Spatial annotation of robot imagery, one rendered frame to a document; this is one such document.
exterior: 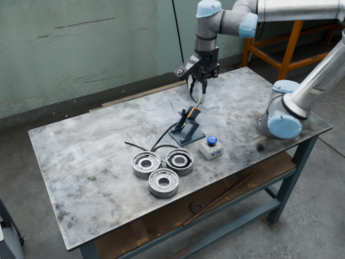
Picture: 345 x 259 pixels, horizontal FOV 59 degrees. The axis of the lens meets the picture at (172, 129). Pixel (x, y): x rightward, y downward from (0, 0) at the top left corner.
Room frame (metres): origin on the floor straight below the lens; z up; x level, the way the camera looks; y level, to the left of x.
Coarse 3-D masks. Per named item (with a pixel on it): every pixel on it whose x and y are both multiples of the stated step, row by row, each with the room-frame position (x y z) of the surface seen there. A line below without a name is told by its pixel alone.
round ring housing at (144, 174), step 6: (138, 156) 0.79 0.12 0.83; (150, 156) 0.79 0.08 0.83; (156, 156) 0.79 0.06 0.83; (132, 162) 0.74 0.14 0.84; (144, 162) 0.77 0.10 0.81; (150, 162) 0.76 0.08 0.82; (132, 168) 0.73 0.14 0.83; (144, 168) 0.73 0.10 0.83; (150, 168) 0.73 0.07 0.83; (156, 168) 0.72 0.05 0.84; (138, 174) 0.71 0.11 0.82; (144, 174) 0.70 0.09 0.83
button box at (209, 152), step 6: (204, 144) 0.85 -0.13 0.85; (210, 144) 0.85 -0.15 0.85; (216, 144) 0.85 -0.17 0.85; (204, 150) 0.83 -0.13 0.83; (210, 150) 0.82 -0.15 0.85; (216, 150) 0.83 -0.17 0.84; (222, 150) 0.84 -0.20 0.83; (204, 156) 0.83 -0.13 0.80; (210, 156) 0.81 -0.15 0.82; (216, 156) 0.83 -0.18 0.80
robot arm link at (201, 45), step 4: (196, 40) 0.96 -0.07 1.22; (200, 40) 0.95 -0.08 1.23; (204, 40) 1.02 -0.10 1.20; (208, 40) 1.01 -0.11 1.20; (212, 40) 0.95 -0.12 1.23; (216, 40) 0.97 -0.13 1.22; (196, 44) 0.96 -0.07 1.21; (200, 44) 0.95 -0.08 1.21; (204, 44) 0.94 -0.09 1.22; (208, 44) 0.94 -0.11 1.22; (212, 44) 0.95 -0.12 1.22; (196, 48) 0.96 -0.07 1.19; (200, 48) 0.95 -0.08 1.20; (204, 48) 0.94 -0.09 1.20; (208, 48) 0.94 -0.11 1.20; (212, 48) 0.95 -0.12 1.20
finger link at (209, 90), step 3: (207, 81) 0.96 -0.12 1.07; (198, 84) 0.95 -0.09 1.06; (201, 84) 0.94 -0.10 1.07; (207, 84) 0.95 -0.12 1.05; (198, 87) 0.95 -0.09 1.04; (201, 87) 0.93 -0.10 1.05; (207, 87) 0.95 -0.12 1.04; (210, 87) 0.96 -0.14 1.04; (201, 90) 0.93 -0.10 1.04; (207, 90) 0.95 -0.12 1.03; (210, 90) 0.96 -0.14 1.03; (213, 90) 0.96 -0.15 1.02; (201, 93) 0.93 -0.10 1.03; (207, 93) 0.95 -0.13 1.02; (210, 93) 0.95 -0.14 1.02; (201, 96) 0.93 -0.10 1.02; (204, 96) 0.93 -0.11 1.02; (201, 99) 0.93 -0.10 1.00; (204, 99) 0.93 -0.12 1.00; (201, 102) 0.94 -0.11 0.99
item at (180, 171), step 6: (174, 150) 0.82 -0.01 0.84; (180, 150) 0.82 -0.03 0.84; (186, 150) 0.82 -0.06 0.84; (168, 156) 0.79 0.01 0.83; (180, 156) 0.80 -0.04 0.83; (192, 156) 0.79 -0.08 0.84; (174, 162) 0.76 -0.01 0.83; (186, 162) 0.77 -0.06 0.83; (192, 162) 0.76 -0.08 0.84; (168, 168) 0.74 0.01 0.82; (174, 168) 0.73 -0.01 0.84; (186, 168) 0.73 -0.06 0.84; (180, 174) 0.73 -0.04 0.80
